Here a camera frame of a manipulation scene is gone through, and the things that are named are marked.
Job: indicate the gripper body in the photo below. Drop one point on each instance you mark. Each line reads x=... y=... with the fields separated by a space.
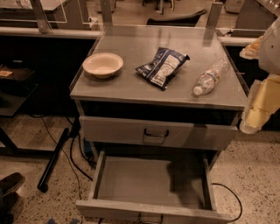
x=271 y=52

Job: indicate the grey drawer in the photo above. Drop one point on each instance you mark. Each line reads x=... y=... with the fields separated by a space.
x=152 y=189
x=165 y=134

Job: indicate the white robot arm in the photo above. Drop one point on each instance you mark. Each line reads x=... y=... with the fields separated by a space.
x=266 y=49

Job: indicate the grey top drawer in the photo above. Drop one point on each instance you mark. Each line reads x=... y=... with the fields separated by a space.
x=165 y=134

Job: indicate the grey drawer cabinet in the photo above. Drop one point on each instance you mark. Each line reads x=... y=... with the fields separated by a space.
x=127 y=95

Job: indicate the clear plastic water bottle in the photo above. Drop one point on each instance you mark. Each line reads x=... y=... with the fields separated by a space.
x=210 y=78

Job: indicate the blue chip bag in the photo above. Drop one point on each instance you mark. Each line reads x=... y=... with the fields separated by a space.
x=163 y=68

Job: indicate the white bowl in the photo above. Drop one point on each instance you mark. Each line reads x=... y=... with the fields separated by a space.
x=102 y=65

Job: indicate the black table leg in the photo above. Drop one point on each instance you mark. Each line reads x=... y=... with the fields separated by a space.
x=43 y=182

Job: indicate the black side table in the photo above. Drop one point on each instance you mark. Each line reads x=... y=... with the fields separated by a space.
x=15 y=87

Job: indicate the dark shoe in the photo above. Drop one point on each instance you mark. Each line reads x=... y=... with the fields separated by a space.
x=9 y=196

